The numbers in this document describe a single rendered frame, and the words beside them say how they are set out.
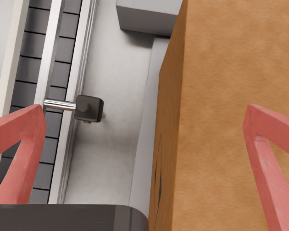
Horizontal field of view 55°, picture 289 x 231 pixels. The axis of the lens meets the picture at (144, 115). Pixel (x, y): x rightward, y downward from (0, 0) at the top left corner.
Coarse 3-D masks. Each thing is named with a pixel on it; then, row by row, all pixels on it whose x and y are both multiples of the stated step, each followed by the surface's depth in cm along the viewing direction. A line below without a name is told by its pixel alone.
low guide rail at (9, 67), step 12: (24, 0) 39; (12, 12) 39; (24, 12) 40; (12, 24) 39; (24, 24) 41; (12, 36) 39; (12, 48) 39; (12, 60) 39; (12, 72) 39; (0, 84) 38; (12, 84) 40; (0, 96) 38; (0, 108) 38; (0, 156) 39
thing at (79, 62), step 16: (96, 0) 47; (80, 16) 43; (80, 32) 43; (80, 48) 42; (80, 64) 43; (16, 80) 44; (80, 80) 44; (64, 112) 42; (64, 128) 42; (64, 144) 42; (64, 160) 42; (64, 176) 43; (64, 192) 45
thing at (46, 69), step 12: (60, 0) 34; (60, 12) 34; (48, 24) 34; (60, 24) 35; (48, 36) 34; (48, 48) 34; (48, 60) 34; (48, 72) 34; (48, 84) 34; (36, 96) 34; (48, 96) 35
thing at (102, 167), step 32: (0, 0) 48; (0, 32) 47; (96, 32) 48; (128, 32) 48; (0, 64) 47; (96, 64) 47; (128, 64) 47; (96, 96) 47; (128, 96) 47; (96, 128) 47; (128, 128) 47; (96, 160) 46; (128, 160) 46; (96, 192) 46; (128, 192) 46
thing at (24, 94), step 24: (48, 0) 43; (72, 0) 43; (72, 24) 42; (24, 48) 42; (72, 48) 42; (24, 72) 42; (24, 96) 42; (48, 120) 42; (48, 144) 41; (0, 168) 41; (48, 168) 41; (48, 192) 41
